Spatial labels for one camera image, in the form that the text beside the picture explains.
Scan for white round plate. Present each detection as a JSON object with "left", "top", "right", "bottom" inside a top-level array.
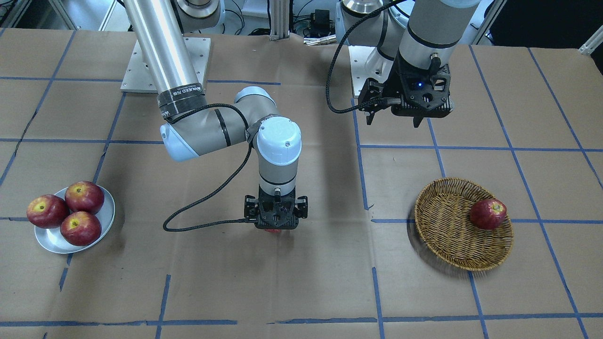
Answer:
[{"left": 33, "top": 186, "right": 115, "bottom": 255}]

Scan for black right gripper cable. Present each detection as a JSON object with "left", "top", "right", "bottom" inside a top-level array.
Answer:
[{"left": 163, "top": 104, "right": 255, "bottom": 232}]

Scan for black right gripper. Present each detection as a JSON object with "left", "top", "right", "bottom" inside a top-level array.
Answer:
[{"left": 244, "top": 189, "right": 308, "bottom": 230}]

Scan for red apple on plate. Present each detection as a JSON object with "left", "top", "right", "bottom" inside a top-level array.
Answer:
[
  {"left": 26, "top": 194, "right": 70, "bottom": 229},
  {"left": 59, "top": 211, "right": 102, "bottom": 246},
  {"left": 64, "top": 181, "right": 104, "bottom": 214}
]

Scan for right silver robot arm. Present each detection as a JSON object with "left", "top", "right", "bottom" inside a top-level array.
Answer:
[{"left": 123, "top": 0, "right": 309, "bottom": 231}]

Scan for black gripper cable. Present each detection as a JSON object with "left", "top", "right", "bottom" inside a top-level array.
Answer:
[
  {"left": 325, "top": 0, "right": 410, "bottom": 114},
  {"left": 163, "top": 104, "right": 255, "bottom": 232}
]

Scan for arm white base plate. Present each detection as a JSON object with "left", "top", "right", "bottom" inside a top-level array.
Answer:
[
  {"left": 121, "top": 37, "right": 212, "bottom": 94},
  {"left": 349, "top": 46, "right": 393, "bottom": 93}
]

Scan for woven wicker basket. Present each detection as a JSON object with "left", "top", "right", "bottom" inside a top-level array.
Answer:
[{"left": 414, "top": 177, "right": 514, "bottom": 272}]

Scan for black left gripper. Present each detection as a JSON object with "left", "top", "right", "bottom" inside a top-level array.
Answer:
[{"left": 358, "top": 53, "right": 454, "bottom": 128}]

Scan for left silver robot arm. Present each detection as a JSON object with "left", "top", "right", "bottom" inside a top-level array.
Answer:
[{"left": 335, "top": 0, "right": 480, "bottom": 127}]

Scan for aluminium frame post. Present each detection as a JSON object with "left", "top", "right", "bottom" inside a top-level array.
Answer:
[{"left": 267, "top": 0, "right": 293, "bottom": 41}]

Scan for dark red apple in basket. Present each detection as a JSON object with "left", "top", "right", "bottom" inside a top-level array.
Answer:
[{"left": 469, "top": 198, "right": 507, "bottom": 230}]

